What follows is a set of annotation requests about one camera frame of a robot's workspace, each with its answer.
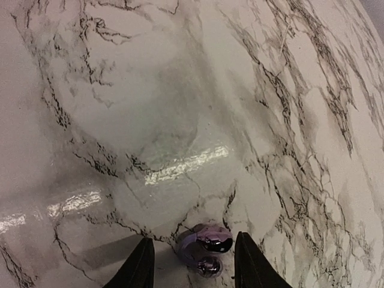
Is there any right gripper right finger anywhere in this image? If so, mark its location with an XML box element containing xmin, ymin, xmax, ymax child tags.
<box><xmin>235</xmin><ymin>232</ymin><xmax>292</xmax><ymax>288</ymax></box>

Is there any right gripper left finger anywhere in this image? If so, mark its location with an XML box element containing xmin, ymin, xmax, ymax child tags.
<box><xmin>103</xmin><ymin>238</ymin><xmax>155</xmax><ymax>288</ymax></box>

